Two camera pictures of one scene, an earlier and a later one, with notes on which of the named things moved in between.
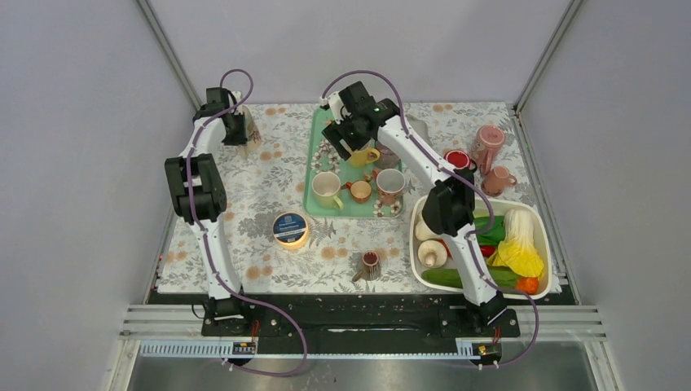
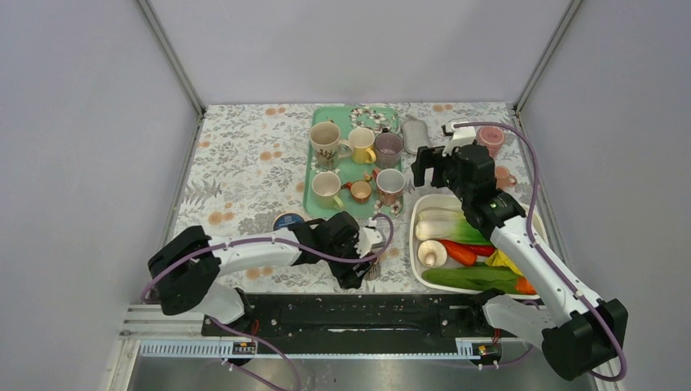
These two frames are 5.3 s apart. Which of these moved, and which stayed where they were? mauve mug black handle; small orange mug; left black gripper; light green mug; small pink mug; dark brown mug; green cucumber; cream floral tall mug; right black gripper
Moved: right black gripper; cream floral tall mug; left black gripper
Stayed: small pink mug; mauve mug black handle; small orange mug; dark brown mug; green cucumber; light green mug
